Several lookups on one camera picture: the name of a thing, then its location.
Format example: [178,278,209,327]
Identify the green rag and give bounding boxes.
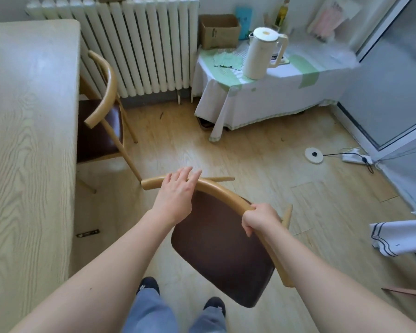
[213,52,245,71]

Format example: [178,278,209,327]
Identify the person's right hand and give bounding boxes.
[242,203,283,238]

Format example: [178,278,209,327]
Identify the white round disc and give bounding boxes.
[305,147,324,165]

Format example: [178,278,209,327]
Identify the white power strip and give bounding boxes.
[342,148,373,166]

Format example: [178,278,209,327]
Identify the black cable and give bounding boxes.
[323,152,374,174]

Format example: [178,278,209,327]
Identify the person's right black shoe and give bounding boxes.
[203,297,227,318]

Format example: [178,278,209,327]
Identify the yellow oil bottle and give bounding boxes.
[275,0,291,29]

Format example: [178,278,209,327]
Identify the grey trousers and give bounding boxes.
[122,288,228,333]

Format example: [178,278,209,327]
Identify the wooden chair brown seat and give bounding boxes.
[141,175,296,308]
[77,50,143,194]

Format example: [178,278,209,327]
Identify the dark slipper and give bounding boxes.
[197,116,216,132]

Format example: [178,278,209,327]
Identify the blue booklet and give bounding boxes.
[235,7,254,40]

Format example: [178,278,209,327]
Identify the grey sheer curtain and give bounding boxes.
[376,133,416,213]

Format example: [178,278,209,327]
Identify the white electric kettle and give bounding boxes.
[242,27,289,80]

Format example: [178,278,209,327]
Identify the person's black shoe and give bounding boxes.
[137,277,160,295]
[203,297,227,318]

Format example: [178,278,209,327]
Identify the brown wooden board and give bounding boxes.
[381,286,416,298]

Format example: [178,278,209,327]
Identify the cardboard box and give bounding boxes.
[199,14,242,50]

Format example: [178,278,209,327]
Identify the person's left black shoe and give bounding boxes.
[137,277,160,295]

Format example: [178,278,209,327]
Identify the glass sliding door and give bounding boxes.
[333,0,416,160]

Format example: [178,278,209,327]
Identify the pink white plastic bag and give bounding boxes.
[307,0,363,43]

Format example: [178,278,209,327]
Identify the person's left hand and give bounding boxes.
[152,166,202,226]

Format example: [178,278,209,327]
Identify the person's right forearm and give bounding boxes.
[262,222,416,333]

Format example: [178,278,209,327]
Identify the person's left forearm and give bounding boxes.
[10,210,175,333]

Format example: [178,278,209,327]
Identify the white green tablecloth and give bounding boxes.
[191,37,362,143]

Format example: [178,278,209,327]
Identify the white radiator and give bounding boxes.
[25,0,200,102]

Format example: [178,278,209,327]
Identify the white cloth dark stripes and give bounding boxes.
[369,210,416,257]

